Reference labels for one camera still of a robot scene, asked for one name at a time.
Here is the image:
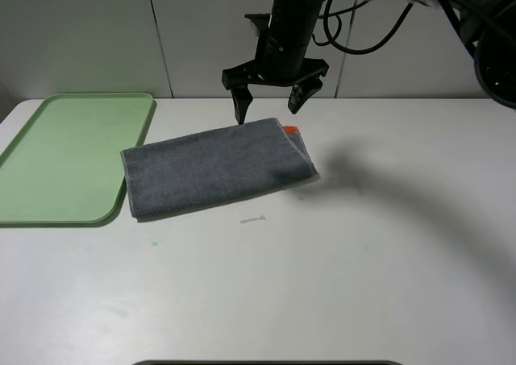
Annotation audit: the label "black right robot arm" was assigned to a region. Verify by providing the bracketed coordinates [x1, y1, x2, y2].
[222, 0, 515, 124]

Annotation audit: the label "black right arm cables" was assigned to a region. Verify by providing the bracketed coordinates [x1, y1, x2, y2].
[310, 0, 416, 55]

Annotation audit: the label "green plastic tray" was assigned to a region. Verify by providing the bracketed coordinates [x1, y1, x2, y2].
[1, 93, 155, 227]

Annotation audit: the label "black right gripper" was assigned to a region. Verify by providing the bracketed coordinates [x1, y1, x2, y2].
[222, 13, 329, 125]

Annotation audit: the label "grey towel with orange pattern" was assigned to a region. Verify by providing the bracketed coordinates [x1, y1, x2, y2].
[121, 118, 318, 222]

